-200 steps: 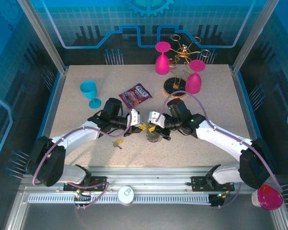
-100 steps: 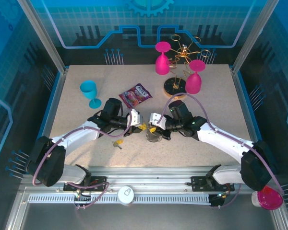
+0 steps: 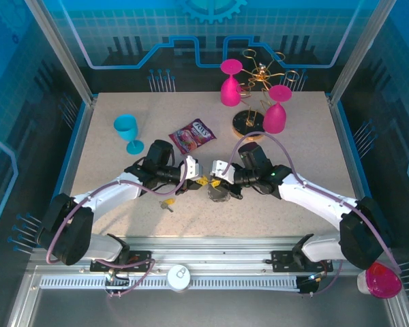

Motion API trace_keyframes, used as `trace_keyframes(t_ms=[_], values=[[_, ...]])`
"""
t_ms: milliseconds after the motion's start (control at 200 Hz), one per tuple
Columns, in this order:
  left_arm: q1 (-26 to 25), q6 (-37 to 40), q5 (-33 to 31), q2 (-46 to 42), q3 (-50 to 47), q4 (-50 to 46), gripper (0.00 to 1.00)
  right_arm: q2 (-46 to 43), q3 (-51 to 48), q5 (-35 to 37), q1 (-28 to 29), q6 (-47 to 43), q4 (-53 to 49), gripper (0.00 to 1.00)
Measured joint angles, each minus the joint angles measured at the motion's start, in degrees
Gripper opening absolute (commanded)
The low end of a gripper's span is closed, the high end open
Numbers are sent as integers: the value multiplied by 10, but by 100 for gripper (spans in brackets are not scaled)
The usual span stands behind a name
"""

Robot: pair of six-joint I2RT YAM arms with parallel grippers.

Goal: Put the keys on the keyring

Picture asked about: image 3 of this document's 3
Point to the keyring with keys and tag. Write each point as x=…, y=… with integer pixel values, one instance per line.
x=219, y=195

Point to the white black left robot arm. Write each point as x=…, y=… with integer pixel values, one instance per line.
x=116, y=190

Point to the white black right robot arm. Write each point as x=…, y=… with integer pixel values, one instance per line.
x=313, y=197

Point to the purple candy packet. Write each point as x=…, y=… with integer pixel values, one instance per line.
x=192, y=136

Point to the blue plastic goblet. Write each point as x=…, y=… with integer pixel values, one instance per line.
x=125, y=127

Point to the pink plastic goblet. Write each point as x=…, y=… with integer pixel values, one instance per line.
x=230, y=92
x=274, y=117

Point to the silver tin can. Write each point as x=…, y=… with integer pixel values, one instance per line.
x=179, y=277

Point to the white plastic cup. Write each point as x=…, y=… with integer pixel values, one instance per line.
x=362, y=282

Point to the pink plastic bowl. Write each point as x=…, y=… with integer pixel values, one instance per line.
x=383, y=281

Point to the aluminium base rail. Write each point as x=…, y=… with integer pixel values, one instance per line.
x=208, y=252

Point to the aluminium frame post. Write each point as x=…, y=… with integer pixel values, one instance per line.
x=360, y=51
x=66, y=58

